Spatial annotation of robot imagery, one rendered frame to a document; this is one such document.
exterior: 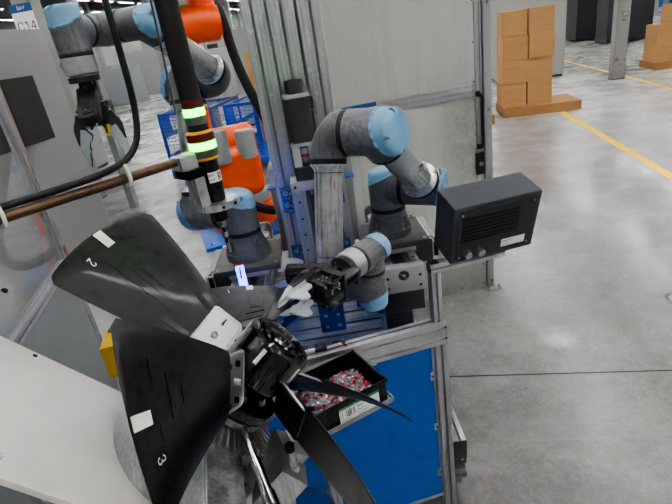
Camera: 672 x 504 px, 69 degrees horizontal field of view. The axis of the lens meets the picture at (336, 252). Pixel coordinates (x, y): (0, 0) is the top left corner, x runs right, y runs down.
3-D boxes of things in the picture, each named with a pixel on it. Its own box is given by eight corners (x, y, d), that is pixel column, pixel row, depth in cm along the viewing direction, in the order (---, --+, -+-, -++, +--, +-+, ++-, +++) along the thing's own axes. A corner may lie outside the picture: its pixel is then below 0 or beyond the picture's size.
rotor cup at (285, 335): (215, 417, 76) (267, 356, 74) (192, 354, 86) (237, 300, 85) (280, 432, 86) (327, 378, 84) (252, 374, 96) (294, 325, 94)
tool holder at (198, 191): (203, 220, 77) (186, 159, 73) (178, 215, 81) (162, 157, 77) (247, 201, 83) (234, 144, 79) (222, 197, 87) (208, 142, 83)
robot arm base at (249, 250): (230, 249, 176) (223, 223, 172) (271, 242, 176) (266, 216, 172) (224, 267, 162) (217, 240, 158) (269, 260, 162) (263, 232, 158)
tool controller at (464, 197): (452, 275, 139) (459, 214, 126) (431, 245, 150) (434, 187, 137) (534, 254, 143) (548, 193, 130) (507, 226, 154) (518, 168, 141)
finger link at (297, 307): (294, 321, 100) (323, 297, 106) (274, 311, 104) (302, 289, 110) (296, 332, 102) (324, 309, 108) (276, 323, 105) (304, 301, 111)
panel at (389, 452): (218, 572, 163) (161, 421, 136) (218, 568, 165) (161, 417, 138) (444, 495, 177) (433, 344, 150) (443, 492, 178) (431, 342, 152)
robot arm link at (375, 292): (356, 295, 136) (351, 259, 131) (394, 300, 130) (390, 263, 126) (343, 310, 130) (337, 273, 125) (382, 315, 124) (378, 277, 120)
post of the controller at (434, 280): (434, 323, 146) (430, 265, 138) (430, 318, 149) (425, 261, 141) (443, 321, 147) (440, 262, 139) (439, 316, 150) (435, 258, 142)
